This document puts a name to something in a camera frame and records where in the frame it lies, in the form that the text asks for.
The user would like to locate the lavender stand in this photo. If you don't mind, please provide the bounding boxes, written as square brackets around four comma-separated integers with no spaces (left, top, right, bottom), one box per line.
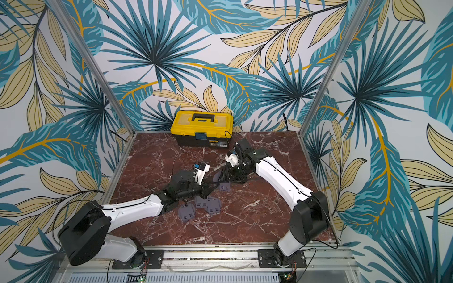
[178,204,196,223]
[194,196,208,209]
[213,173,231,193]
[206,198,221,215]

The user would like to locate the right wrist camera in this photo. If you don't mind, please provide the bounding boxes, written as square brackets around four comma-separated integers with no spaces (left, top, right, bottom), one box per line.
[225,153,239,167]

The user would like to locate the yellow black toolbox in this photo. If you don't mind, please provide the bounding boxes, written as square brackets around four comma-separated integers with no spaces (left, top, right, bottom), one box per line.
[171,111,233,149]

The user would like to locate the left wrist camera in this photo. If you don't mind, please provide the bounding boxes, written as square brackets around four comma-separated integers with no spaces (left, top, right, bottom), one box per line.
[194,162,210,185]

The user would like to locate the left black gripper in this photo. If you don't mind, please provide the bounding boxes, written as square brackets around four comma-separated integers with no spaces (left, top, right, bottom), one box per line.
[177,178,219,200]

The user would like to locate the left aluminium frame post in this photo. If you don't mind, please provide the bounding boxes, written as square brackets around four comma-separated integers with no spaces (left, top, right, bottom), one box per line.
[47,0,136,136]

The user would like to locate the aluminium front rail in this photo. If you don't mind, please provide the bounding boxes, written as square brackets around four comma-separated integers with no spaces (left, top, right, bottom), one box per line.
[67,245,358,273]

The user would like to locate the aluminium frame post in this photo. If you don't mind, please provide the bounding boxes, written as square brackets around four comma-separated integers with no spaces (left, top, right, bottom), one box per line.
[47,0,136,136]
[298,1,370,141]

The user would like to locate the white perforated vent panel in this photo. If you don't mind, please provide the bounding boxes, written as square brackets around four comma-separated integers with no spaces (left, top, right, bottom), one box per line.
[65,272,280,283]

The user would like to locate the right aluminium frame post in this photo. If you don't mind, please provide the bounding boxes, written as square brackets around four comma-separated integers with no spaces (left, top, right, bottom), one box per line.
[298,1,370,141]

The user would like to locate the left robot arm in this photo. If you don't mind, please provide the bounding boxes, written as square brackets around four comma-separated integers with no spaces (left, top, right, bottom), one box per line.
[58,169,219,269]

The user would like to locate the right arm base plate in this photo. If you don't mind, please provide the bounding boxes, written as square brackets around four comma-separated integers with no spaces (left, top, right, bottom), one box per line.
[257,248,307,268]

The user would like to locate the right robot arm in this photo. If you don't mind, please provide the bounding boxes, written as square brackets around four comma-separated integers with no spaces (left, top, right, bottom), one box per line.
[219,139,330,266]

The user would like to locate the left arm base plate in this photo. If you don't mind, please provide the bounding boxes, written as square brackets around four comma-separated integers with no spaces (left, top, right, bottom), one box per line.
[112,250,164,270]

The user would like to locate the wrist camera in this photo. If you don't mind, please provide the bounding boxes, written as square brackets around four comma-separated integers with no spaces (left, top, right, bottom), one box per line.
[194,162,210,185]
[225,153,239,167]

